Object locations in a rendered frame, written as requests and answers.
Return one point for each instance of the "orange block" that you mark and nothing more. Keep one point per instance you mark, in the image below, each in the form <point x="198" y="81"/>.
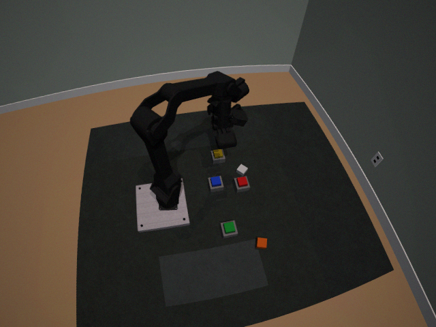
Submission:
<point x="261" y="243"/>

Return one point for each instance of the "red button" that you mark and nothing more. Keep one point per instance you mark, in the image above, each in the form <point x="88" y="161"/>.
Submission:
<point x="241" y="184"/>

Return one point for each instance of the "green button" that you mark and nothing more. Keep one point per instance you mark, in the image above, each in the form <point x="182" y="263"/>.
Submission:
<point x="228" y="229"/>

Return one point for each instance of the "yellow button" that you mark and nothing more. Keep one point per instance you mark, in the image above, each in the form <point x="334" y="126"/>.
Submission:
<point x="218" y="156"/>

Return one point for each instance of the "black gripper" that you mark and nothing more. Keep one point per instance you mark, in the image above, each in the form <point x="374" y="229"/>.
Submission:
<point x="224" y="137"/>

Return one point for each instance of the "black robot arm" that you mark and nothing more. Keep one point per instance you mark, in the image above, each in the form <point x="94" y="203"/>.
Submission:
<point x="153" y="129"/>

